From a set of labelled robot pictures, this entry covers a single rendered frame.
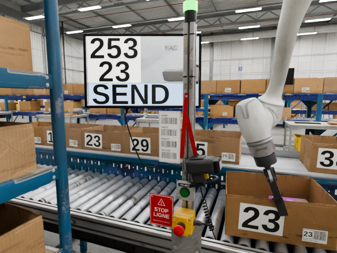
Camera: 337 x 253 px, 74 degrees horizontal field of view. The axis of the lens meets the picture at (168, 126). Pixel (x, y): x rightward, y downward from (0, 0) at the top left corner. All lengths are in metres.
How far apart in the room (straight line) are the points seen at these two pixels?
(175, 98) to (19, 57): 0.58
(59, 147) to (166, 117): 0.42
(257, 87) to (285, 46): 5.08
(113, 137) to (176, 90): 0.88
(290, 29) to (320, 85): 5.27
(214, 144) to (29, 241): 1.10
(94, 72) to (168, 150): 0.44
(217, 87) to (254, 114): 5.16
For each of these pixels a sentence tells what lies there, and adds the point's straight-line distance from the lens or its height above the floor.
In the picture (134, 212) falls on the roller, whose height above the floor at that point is 0.74.
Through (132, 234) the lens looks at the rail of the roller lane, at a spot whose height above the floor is 0.71.
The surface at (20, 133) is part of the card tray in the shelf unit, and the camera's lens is 0.54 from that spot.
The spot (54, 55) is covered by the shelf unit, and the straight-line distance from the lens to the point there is 0.55.
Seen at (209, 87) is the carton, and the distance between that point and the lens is 6.00.
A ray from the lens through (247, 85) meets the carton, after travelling 5.91.
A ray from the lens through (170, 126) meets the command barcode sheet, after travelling 0.83.
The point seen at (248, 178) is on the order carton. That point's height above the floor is 0.89.
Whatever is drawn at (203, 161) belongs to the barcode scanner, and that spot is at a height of 1.08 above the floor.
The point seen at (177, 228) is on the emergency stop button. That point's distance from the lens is 0.84.
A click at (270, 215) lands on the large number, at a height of 0.85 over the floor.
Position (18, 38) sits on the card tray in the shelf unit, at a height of 1.41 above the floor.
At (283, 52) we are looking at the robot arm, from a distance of 0.86.
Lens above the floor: 1.29
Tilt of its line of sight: 7 degrees down
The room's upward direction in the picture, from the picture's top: straight up
